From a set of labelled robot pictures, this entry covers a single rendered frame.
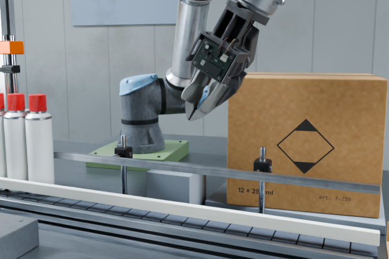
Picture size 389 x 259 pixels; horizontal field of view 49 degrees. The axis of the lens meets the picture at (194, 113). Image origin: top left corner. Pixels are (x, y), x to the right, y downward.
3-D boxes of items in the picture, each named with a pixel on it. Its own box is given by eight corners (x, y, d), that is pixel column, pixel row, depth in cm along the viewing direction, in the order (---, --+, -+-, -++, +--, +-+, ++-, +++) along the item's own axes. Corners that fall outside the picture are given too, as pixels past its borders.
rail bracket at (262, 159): (245, 242, 76) (247, 152, 74) (254, 226, 83) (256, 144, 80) (263, 245, 75) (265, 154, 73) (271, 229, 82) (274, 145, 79)
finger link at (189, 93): (163, 113, 69) (189, 65, 66) (178, 109, 75) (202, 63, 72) (178, 124, 68) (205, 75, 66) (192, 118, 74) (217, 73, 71)
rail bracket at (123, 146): (103, 218, 87) (101, 140, 85) (122, 206, 94) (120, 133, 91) (117, 220, 86) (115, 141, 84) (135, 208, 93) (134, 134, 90)
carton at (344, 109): (226, 204, 89) (227, 76, 85) (243, 173, 112) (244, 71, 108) (380, 219, 81) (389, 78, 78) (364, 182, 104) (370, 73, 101)
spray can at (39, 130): (23, 193, 87) (17, 95, 84) (43, 187, 92) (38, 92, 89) (41, 198, 85) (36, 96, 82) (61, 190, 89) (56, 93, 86)
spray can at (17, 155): (2, 193, 87) (-4, 94, 85) (17, 185, 93) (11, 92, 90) (25, 194, 87) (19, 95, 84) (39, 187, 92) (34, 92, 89)
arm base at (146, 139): (107, 152, 129) (106, 120, 128) (131, 141, 143) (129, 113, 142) (152, 155, 124) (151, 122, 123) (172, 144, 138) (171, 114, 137)
